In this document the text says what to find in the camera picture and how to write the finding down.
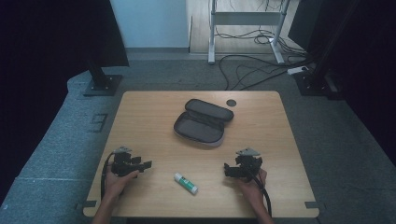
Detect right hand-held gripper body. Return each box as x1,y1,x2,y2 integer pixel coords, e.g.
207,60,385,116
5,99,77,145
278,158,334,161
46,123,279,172
233,147,263,182

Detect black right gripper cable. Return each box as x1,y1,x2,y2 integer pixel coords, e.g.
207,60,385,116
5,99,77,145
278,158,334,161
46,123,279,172
244,167,274,218

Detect dark curtain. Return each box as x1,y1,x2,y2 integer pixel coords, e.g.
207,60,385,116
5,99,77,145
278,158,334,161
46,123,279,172
288,0,396,166
0,0,130,204

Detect white green glue stick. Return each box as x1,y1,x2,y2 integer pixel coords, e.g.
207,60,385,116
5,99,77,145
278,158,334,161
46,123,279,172
173,172,200,196

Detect black metal stand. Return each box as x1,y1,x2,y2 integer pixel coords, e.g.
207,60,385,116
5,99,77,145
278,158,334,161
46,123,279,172
293,0,362,101

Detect black stand with base plate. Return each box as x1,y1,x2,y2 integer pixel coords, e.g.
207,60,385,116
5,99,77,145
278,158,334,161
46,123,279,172
82,59,123,97

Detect person's left hand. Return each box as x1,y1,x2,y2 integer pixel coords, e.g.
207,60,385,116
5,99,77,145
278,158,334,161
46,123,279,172
104,162,140,201

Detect grey pencil case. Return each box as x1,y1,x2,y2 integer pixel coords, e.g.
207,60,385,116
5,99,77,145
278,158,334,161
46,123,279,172
173,98,235,148

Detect white metal desk frame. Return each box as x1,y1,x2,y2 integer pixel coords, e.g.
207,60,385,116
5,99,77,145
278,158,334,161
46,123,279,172
207,0,291,65

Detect black floor cables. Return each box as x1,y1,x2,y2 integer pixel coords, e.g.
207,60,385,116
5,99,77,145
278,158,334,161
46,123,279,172
214,0,316,91

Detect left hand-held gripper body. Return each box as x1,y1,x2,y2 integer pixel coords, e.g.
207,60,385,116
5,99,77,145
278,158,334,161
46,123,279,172
110,146,143,178

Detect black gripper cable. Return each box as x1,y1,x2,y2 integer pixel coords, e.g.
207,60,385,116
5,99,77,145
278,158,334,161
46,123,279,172
244,167,274,218
99,151,117,202

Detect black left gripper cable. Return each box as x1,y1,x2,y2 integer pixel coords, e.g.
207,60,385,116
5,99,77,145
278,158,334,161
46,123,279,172
99,151,117,202

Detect floor socket plate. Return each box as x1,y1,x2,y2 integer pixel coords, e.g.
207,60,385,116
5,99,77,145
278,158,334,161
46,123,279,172
89,113,108,133

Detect person's right hand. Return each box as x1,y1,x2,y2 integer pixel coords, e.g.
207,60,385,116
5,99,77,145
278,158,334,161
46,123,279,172
233,168,269,203

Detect white power strip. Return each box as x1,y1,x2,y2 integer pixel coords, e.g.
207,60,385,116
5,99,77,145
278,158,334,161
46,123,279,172
286,65,309,76

